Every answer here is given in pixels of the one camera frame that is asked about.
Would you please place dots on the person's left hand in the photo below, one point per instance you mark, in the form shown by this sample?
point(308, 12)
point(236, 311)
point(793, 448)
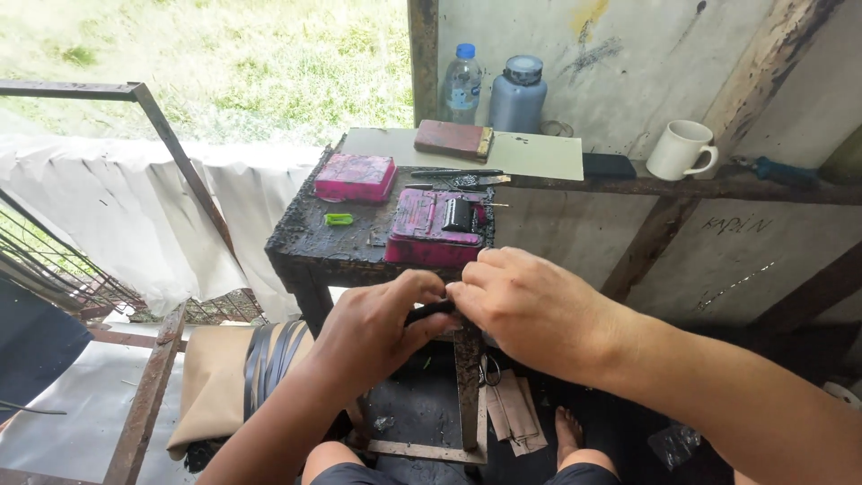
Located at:
point(363, 330)

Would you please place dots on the person's right hand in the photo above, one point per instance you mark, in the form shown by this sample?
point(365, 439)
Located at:
point(545, 316)

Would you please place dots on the scissors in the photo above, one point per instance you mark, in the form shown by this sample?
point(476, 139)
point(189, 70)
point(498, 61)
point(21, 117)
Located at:
point(490, 370)

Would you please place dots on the dark stained work table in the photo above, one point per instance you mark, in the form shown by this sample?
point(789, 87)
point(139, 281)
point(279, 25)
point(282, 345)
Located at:
point(323, 242)

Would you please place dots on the brown paper pieces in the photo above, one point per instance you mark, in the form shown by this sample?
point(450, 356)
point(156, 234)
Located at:
point(515, 414)

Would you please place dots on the pink stained tool box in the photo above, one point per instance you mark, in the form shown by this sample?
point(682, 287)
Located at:
point(424, 236)

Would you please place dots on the small green plastic piece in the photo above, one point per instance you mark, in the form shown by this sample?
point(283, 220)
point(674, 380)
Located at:
point(338, 219)

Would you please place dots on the person's foot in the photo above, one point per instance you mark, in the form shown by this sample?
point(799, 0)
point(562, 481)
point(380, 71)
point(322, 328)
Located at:
point(568, 434)

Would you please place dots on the black roller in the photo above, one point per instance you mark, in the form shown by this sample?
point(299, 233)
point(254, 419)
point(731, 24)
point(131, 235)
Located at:
point(458, 215)

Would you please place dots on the person's left leg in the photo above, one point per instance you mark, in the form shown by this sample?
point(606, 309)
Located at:
point(333, 468)

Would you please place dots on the person's leg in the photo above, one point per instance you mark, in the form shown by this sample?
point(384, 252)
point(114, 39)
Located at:
point(582, 470)
point(333, 468)

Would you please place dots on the closed pink stained box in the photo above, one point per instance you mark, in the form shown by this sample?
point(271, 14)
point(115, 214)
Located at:
point(355, 177)

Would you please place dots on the craft knife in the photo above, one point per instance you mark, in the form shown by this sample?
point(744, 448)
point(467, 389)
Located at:
point(471, 182)

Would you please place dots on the person's right leg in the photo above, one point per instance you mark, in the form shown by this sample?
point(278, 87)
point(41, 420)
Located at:
point(582, 470)

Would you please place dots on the beige cutting board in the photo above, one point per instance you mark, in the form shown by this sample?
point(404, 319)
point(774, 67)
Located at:
point(539, 156)

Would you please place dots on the beige leather sheet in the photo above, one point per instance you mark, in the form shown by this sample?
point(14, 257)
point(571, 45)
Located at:
point(212, 391)

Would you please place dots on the black phone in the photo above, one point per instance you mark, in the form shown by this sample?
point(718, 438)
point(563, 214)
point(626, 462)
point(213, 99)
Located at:
point(609, 166)

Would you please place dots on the black pen tool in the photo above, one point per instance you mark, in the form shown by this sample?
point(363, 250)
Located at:
point(458, 173)

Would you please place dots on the crumpled clear plastic bag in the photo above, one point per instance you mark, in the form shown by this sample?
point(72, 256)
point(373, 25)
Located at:
point(673, 446)

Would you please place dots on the red brown sharpening block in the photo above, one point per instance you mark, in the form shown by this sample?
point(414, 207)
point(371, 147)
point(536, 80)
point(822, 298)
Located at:
point(452, 139)

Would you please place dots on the wooden shelf beam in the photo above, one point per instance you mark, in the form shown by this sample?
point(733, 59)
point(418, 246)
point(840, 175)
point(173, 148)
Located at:
point(707, 190)

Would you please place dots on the white mug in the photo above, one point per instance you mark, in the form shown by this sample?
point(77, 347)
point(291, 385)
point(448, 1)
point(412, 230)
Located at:
point(677, 151)

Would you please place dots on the grey blue bottle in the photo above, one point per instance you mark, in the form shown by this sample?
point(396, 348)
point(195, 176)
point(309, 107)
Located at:
point(517, 98)

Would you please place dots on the clear plastic bottle blue cap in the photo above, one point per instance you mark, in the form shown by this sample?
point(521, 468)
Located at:
point(462, 87)

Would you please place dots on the white cloth sheet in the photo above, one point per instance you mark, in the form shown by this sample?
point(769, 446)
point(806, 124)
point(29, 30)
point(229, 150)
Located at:
point(135, 209)

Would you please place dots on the white round object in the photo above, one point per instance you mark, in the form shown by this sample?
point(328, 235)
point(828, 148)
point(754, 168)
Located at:
point(843, 394)

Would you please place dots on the grey sheet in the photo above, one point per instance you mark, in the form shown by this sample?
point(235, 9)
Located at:
point(60, 417)

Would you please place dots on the dark blue cloth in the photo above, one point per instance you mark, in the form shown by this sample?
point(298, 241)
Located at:
point(37, 343)

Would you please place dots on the rusty metal frame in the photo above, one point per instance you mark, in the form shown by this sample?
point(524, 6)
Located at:
point(168, 141)

